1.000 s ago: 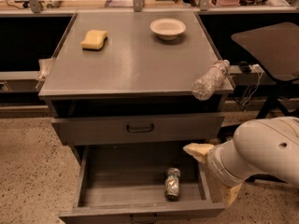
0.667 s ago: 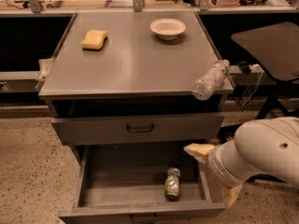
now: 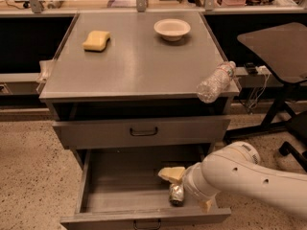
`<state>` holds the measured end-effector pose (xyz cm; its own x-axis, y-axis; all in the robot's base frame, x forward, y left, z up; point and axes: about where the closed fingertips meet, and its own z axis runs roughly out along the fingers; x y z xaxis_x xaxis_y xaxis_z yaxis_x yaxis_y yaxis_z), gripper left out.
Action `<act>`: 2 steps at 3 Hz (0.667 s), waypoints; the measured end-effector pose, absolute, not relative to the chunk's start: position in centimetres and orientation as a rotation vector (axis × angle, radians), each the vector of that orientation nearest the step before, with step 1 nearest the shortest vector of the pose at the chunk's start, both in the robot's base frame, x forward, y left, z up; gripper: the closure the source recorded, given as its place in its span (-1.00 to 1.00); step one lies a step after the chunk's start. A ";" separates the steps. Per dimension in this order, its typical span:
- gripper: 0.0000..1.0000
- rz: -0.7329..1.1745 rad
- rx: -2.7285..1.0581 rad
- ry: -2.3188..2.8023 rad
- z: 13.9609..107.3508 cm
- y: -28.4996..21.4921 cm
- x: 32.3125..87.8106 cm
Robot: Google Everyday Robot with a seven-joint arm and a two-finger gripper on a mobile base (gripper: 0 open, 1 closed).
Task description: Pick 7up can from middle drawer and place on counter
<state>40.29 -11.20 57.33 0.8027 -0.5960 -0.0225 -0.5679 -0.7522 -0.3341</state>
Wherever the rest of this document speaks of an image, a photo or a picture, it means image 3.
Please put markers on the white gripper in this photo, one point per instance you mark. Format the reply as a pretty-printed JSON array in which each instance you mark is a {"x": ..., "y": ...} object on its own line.
[{"x": 189, "y": 181}]

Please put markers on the green 7up can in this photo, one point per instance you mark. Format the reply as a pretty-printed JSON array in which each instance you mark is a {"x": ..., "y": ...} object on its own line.
[{"x": 176, "y": 194}]

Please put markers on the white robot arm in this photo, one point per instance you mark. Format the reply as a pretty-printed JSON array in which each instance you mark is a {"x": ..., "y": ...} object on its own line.
[{"x": 236, "y": 169}]

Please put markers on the upper grey drawer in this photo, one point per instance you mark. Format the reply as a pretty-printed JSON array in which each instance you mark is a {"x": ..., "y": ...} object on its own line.
[{"x": 128, "y": 133}]

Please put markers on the open middle grey drawer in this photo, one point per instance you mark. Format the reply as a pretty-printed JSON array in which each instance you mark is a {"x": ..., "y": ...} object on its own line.
[{"x": 121, "y": 190}]

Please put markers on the grey drawer cabinet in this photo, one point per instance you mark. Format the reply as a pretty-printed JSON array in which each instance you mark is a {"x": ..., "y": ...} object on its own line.
[{"x": 138, "y": 75}]

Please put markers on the clear plastic water bottle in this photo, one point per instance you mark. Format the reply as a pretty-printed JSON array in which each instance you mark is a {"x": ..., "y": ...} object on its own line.
[{"x": 210, "y": 88}]

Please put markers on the white bowl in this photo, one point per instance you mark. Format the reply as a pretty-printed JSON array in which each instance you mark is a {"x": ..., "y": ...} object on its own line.
[{"x": 172, "y": 29}]

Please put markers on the black office chair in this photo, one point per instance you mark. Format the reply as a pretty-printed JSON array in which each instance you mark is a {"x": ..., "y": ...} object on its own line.
[{"x": 283, "y": 49}]

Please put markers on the yellow sponge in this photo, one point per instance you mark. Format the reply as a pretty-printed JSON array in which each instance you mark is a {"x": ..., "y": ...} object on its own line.
[{"x": 96, "y": 41}]

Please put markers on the clear plastic side holder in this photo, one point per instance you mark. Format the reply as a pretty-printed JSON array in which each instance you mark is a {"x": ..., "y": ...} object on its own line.
[{"x": 46, "y": 68}]

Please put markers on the white power adapter with cables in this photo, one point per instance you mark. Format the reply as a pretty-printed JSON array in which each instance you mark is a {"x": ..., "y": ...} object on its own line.
[{"x": 256, "y": 92}]

